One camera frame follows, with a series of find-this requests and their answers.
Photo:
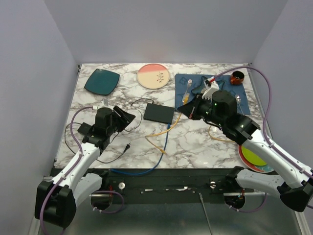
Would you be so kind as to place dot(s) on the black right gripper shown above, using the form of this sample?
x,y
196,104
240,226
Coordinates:
x,y
190,109

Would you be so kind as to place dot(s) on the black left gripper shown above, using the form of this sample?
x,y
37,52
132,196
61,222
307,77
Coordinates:
x,y
126,117

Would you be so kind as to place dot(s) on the black network switch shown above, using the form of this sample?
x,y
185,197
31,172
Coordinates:
x,y
159,113

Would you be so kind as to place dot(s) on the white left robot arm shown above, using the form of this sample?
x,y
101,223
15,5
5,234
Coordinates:
x,y
58,199

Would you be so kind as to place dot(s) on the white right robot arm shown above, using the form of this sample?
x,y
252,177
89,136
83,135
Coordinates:
x,y
293,183

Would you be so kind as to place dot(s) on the blue star-shaped dish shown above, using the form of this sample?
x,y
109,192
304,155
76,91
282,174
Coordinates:
x,y
197,90

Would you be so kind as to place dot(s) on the blue cloth placemat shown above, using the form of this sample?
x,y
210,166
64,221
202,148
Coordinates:
x,y
182,79

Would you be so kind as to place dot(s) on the silver fork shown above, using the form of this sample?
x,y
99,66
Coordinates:
x,y
186,94

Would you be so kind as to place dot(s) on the black power adapter brick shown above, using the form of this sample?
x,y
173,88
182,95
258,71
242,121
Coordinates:
x,y
84,129

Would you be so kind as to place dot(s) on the teal square plate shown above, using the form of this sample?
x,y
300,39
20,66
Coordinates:
x,y
102,82

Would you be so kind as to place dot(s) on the silver spoon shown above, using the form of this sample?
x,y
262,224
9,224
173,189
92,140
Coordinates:
x,y
238,99

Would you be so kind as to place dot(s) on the pink and cream round plate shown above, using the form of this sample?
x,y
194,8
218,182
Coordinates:
x,y
153,76

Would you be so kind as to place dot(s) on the orange-brown mug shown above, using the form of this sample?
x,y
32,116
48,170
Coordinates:
x,y
237,78

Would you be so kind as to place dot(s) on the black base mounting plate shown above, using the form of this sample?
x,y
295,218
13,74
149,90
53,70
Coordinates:
x,y
168,186

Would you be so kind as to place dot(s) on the lime green plate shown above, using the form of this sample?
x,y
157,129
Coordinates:
x,y
252,157

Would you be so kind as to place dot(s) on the red rimmed plate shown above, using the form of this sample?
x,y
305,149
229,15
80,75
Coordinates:
x,y
260,169

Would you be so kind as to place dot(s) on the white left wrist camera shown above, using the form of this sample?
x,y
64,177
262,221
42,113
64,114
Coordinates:
x,y
102,104

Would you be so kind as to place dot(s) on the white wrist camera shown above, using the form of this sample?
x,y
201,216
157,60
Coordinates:
x,y
210,86
102,104

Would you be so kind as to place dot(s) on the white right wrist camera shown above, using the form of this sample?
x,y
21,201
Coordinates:
x,y
210,86

